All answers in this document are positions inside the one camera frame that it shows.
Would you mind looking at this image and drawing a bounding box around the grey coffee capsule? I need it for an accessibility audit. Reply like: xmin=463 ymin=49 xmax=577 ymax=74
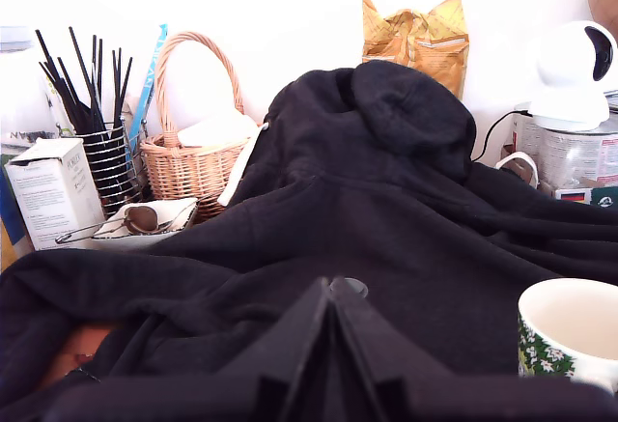
xmin=330 ymin=275 xmax=369 ymax=299

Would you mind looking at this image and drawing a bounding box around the green illustrated coffee mug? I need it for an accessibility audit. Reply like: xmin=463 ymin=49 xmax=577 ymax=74
xmin=517 ymin=277 xmax=618 ymax=394

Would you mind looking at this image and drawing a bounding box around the black hooded sweatshirt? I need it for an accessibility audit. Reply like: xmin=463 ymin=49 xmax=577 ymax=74
xmin=0 ymin=59 xmax=618 ymax=422

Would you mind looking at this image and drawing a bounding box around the white square dish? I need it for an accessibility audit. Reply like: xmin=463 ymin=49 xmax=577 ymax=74
xmin=91 ymin=198 xmax=199 ymax=250

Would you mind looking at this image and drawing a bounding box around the metal tea strainer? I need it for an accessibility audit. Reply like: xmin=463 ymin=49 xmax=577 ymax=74
xmin=54 ymin=205 xmax=192 ymax=245

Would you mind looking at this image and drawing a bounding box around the white cloth in basket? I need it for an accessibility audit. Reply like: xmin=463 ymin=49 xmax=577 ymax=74
xmin=177 ymin=112 xmax=260 ymax=148

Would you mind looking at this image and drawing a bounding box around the dark green box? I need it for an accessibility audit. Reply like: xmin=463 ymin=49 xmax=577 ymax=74
xmin=591 ymin=187 xmax=618 ymax=210

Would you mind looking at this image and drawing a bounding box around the silver tin can red label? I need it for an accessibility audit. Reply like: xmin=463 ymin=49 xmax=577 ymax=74
xmin=512 ymin=101 xmax=618 ymax=190

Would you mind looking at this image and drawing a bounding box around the white printed carton box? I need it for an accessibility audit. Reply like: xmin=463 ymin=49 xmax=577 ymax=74
xmin=4 ymin=136 xmax=106 ymax=252

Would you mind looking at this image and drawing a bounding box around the tall light blue box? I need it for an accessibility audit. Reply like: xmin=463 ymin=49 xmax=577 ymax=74
xmin=127 ymin=23 xmax=169 ymax=153

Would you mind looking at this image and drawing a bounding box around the yellow paper bag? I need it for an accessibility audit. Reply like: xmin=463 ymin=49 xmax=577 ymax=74
xmin=361 ymin=0 xmax=470 ymax=99

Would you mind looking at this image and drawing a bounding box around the blue and yellow package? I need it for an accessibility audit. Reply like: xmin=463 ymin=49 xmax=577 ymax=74
xmin=0 ymin=165 xmax=36 ymax=273

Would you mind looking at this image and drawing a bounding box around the white printed package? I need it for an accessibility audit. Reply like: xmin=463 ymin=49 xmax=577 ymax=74
xmin=0 ymin=25 xmax=64 ymax=153

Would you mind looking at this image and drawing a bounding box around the wicker basket with handle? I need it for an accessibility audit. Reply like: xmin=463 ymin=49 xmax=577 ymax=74
xmin=139 ymin=31 xmax=252 ymax=223

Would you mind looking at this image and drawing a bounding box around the black cable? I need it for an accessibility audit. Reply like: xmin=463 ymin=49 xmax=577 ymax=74
xmin=471 ymin=108 xmax=532 ymax=163

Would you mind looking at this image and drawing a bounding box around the wire utensil holder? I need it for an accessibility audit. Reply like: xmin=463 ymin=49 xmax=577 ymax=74
xmin=55 ymin=120 xmax=149 ymax=218

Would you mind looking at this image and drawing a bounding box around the white round security camera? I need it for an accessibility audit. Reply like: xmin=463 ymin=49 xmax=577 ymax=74
xmin=528 ymin=19 xmax=618 ymax=132

